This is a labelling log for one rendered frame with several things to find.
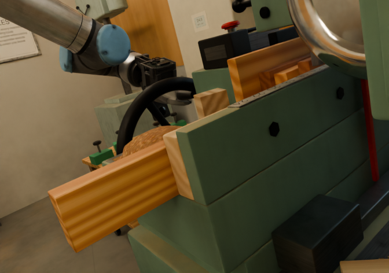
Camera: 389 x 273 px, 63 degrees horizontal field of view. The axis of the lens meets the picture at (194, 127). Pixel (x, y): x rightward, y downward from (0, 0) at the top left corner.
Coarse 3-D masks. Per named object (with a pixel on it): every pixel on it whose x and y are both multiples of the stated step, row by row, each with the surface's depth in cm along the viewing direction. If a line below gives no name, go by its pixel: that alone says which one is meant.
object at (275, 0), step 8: (256, 0) 35; (264, 0) 34; (272, 0) 34; (280, 0) 33; (256, 8) 35; (264, 8) 34; (272, 8) 34; (280, 8) 33; (256, 16) 36; (264, 16) 35; (272, 16) 34; (280, 16) 33; (288, 16) 33; (256, 24) 36; (264, 24) 35; (272, 24) 35; (280, 24) 34; (288, 24) 33
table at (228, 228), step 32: (352, 128) 32; (384, 128) 37; (288, 160) 27; (320, 160) 29; (352, 160) 33; (256, 192) 25; (288, 192) 27; (320, 192) 30; (160, 224) 30; (192, 224) 24; (224, 224) 23; (256, 224) 25; (224, 256) 23
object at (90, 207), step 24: (120, 168) 22; (144, 168) 23; (168, 168) 24; (48, 192) 21; (72, 192) 20; (96, 192) 21; (120, 192) 22; (144, 192) 23; (168, 192) 24; (72, 216) 20; (96, 216) 21; (120, 216) 22; (72, 240) 20; (96, 240) 21
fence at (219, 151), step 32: (288, 96) 26; (320, 96) 29; (352, 96) 32; (192, 128) 21; (224, 128) 22; (256, 128) 24; (288, 128) 26; (320, 128) 29; (192, 160) 21; (224, 160) 22; (256, 160) 24; (192, 192) 23; (224, 192) 23
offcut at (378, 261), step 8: (344, 264) 22; (352, 264) 22; (360, 264) 22; (368, 264) 21; (376, 264) 21; (384, 264) 21; (344, 272) 21; (352, 272) 21; (360, 272) 21; (368, 272) 21; (376, 272) 21; (384, 272) 20
